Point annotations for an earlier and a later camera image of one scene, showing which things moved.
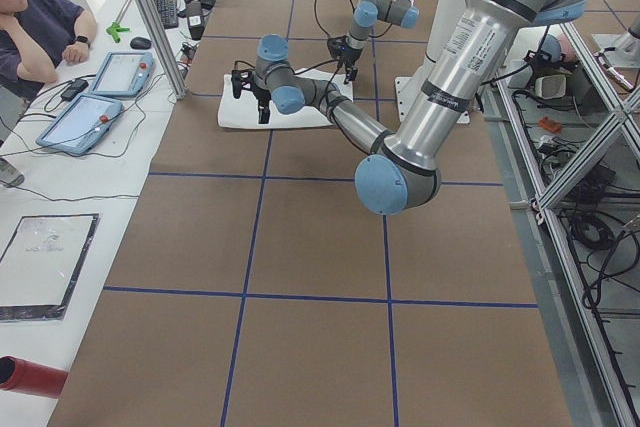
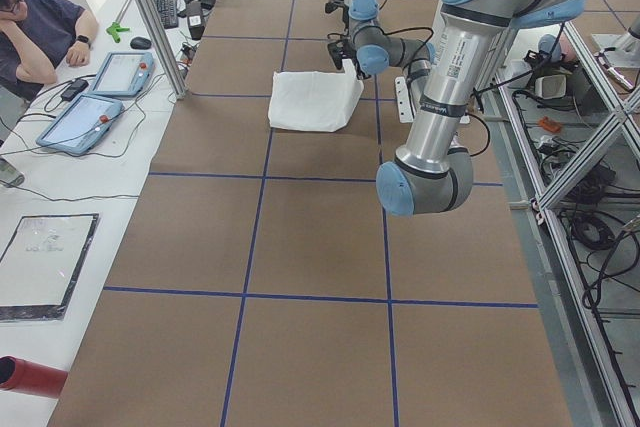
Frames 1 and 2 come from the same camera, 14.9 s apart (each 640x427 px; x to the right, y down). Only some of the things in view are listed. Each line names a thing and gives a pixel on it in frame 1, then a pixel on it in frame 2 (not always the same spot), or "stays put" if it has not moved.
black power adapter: x=78 y=85 stays put
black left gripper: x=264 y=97 -> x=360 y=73
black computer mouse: x=140 y=43 stays put
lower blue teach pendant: x=84 y=124 stays put
